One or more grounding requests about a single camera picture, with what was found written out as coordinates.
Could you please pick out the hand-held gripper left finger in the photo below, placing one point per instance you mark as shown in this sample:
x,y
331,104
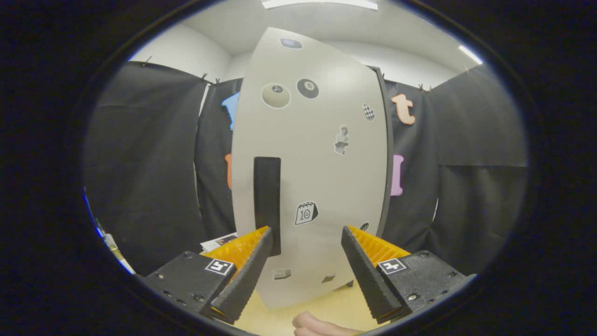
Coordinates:
x,y
245,280

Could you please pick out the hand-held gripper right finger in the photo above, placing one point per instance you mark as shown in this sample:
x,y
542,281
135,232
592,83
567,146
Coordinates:
x,y
368,280

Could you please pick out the grey shoe cabinet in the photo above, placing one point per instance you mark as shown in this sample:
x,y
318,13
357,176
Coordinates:
x,y
388,140

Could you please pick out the printed magazine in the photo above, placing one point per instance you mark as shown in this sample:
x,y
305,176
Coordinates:
x,y
218,242

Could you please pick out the yellow white box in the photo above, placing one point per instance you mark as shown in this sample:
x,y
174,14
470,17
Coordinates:
x,y
116,254

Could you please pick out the black backdrop cloth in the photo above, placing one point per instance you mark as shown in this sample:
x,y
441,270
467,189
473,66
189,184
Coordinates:
x,y
149,177

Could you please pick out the small ceiling light panel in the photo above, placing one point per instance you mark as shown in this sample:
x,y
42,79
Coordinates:
x,y
470,54

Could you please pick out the large ceiling light panel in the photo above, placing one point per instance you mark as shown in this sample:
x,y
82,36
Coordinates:
x,y
322,3

